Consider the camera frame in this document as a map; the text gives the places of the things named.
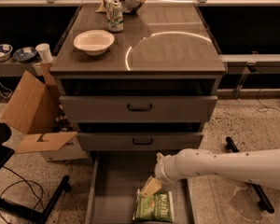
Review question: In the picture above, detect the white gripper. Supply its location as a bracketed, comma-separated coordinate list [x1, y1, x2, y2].
[140, 152, 179, 198]

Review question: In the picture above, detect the green jalapeno chip bag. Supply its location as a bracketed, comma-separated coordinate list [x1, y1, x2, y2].
[133, 190, 175, 223]

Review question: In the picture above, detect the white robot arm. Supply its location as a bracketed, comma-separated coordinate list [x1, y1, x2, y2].
[140, 148, 280, 224]

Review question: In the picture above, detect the bottom grey drawer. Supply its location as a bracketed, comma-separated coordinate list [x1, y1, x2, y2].
[85, 151, 195, 224]

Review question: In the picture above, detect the grey drawer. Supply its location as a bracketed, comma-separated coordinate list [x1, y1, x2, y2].
[85, 151, 195, 224]
[77, 133, 203, 151]
[60, 96, 217, 123]

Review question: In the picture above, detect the middle grey drawer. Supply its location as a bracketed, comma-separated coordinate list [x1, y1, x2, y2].
[77, 133, 203, 151]

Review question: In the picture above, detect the grey drawer cabinet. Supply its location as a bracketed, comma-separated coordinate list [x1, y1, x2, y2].
[49, 2, 228, 154]

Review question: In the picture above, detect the top grey drawer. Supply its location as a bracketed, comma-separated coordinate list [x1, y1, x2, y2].
[60, 96, 217, 123]

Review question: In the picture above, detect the white cardboard box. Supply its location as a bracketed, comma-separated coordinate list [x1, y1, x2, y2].
[41, 137, 88, 161]

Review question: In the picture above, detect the black stand leg right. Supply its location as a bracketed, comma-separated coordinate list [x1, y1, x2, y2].
[226, 136, 274, 214]

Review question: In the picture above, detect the black stand leg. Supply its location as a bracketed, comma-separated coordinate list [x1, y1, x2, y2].
[226, 136, 274, 214]
[0, 175, 71, 224]

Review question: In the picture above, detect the open cardboard box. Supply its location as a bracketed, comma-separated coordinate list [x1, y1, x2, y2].
[1, 71, 77, 154]

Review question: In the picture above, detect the black stand leg left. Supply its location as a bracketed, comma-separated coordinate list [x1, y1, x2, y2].
[0, 175, 71, 224]

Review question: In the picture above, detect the white paper cup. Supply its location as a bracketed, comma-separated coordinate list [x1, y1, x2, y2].
[35, 43, 53, 63]

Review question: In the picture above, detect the green white soda can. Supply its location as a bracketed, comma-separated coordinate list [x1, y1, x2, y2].
[105, 0, 124, 33]

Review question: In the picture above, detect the blue bowl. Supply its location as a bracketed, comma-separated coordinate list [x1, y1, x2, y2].
[13, 47, 37, 63]

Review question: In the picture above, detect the grey side shelf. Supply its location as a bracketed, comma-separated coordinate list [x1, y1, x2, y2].
[0, 57, 44, 77]

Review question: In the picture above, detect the white patterned bowl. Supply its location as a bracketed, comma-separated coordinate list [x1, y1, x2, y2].
[0, 44, 13, 62]

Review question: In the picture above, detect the black cable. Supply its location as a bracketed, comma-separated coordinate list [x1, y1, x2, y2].
[0, 165, 45, 224]

